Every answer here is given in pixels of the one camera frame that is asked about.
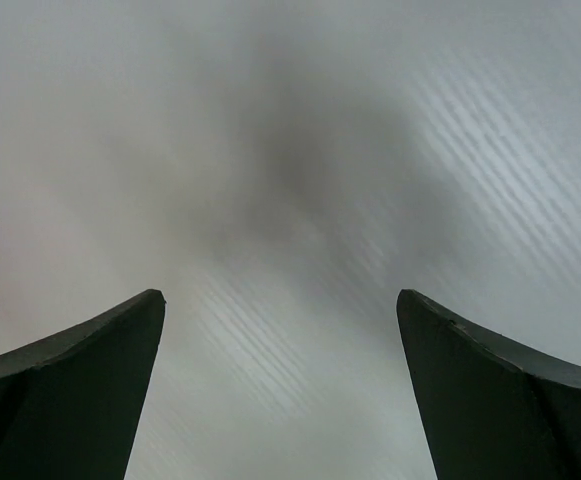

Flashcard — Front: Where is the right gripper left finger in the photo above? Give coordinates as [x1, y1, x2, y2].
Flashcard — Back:
[0, 289, 166, 480]

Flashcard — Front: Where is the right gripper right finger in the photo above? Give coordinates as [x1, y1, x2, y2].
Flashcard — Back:
[396, 290, 581, 480]

